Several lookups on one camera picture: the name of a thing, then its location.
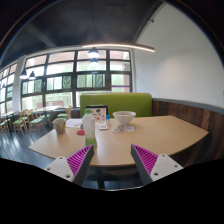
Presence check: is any near black pendant lamp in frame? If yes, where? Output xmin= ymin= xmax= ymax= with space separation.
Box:
xmin=88 ymin=47 xmax=99 ymax=58

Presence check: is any background wooden dining table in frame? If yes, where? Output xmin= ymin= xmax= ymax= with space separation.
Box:
xmin=34 ymin=105 xmax=61 ymax=113

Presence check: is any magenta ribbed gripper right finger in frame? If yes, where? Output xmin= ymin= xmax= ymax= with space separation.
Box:
xmin=131 ymin=144 xmax=182 ymax=185

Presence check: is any green upholstered bench backrest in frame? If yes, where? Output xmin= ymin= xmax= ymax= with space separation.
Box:
xmin=80 ymin=92 xmax=152 ymax=117

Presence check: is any clear plastic water bottle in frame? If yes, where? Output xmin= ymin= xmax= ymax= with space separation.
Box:
xmin=82 ymin=108 xmax=97 ymax=147

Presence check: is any wooden chair green seat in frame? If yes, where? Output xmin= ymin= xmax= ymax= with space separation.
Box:
xmin=27 ymin=110 xmax=45 ymax=136
xmin=13 ymin=111 xmax=27 ymax=134

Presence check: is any beige paper cup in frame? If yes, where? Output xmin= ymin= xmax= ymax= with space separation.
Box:
xmin=52 ymin=118 xmax=66 ymax=134

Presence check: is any red round coaster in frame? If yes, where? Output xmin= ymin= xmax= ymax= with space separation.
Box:
xmin=77 ymin=130 xmax=85 ymax=135

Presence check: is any far black pendant lamp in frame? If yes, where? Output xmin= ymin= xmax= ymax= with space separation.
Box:
xmin=90 ymin=58 xmax=99 ymax=65

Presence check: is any left black pendant lamp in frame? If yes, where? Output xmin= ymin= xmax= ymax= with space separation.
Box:
xmin=19 ymin=69 xmax=28 ymax=79

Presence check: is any printed menu card stand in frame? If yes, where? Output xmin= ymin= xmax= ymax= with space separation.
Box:
xmin=88 ymin=105 xmax=108 ymax=126

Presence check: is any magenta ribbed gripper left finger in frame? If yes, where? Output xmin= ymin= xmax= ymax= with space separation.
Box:
xmin=45 ymin=145 xmax=94 ymax=186

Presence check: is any long linear ceiling light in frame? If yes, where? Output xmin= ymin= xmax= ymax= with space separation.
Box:
xmin=82 ymin=43 xmax=155 ymax=53

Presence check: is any white bowl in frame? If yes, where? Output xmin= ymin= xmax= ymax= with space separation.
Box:
xmin=113 ymin=111 xmax=136 ymax=125

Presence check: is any black pendant lamp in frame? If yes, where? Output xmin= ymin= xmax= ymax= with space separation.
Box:
xmin=88 ymin=47 xmax=99 ymax=58
xmin=90 ymin=58 xmax=99 ymax=65
xmin=19 ymin=69 xmax=28 ymax=79

